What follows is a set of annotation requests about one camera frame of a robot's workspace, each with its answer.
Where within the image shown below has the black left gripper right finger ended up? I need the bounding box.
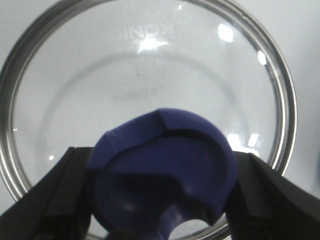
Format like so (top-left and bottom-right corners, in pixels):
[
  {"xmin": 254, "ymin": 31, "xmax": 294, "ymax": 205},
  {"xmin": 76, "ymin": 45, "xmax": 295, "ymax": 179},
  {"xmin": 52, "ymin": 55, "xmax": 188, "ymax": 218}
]
[{"xmin": 225, "ymin": 152, "xmax": 320, "ymax": 240}]

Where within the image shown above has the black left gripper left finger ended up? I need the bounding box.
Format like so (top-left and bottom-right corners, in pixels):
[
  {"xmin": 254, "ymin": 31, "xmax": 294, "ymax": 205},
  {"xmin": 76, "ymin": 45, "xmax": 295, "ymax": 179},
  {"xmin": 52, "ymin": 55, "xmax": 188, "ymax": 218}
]
[{"xmin": 0, "ymin": 147, "xmax": 92, "ymax": 240}]

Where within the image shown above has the glass lid with blue knob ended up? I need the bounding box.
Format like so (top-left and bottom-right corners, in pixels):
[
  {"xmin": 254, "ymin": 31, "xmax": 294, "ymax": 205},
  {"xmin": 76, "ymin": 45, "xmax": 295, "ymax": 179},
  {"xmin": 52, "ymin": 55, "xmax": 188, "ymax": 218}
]
[{"xmin": 0, "ymin": 0, "xmax": 297, "ymax": 240}]

